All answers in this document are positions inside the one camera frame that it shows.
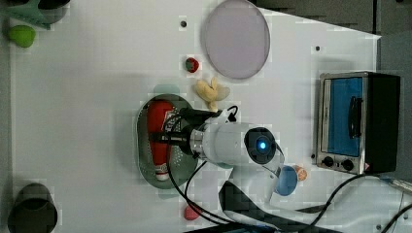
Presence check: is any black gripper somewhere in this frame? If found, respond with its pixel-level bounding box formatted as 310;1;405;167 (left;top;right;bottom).
149;107;238;155

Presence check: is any red plush ketchup bottle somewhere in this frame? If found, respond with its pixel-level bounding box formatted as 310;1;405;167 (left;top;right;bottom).
147;100;173;182

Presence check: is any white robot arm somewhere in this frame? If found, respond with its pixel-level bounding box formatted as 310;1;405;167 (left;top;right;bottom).
147;103;349;233

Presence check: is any green oval strainer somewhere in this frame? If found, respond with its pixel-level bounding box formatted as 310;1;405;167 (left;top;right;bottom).
135;94;198;189

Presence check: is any yellow plush banana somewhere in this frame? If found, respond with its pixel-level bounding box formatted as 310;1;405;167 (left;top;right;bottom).
194;77;230;112

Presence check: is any red plush strawberry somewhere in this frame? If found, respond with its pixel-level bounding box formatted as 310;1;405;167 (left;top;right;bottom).
185;57;199;73

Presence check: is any red plush toy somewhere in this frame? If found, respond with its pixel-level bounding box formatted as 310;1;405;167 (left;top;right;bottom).
184;206;201;220

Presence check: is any lavender round plate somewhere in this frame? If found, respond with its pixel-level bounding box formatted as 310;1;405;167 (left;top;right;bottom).
203;0;270;79

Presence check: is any blue bowl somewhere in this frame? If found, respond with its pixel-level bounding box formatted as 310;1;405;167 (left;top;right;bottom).
275;165;297;196

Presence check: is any orange slice toy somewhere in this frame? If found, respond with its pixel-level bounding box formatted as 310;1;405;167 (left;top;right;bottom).
293;165;308;182

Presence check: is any black cup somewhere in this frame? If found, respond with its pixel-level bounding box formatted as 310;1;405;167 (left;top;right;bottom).
8;183;58;233

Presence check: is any dark cylinder cup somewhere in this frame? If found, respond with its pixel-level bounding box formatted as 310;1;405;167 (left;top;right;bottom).
38;0;71;23

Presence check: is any green plush pepper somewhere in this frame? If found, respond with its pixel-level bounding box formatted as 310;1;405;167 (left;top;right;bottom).
8;25;36;48

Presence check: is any black toaster oven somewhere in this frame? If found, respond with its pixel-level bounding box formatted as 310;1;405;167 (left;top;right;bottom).
316;72;400;175

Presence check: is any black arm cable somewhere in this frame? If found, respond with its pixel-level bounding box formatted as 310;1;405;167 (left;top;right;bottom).
163;111;234;226

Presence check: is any black oven power cable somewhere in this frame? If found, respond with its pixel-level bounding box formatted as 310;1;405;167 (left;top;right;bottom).
295;173;412;233

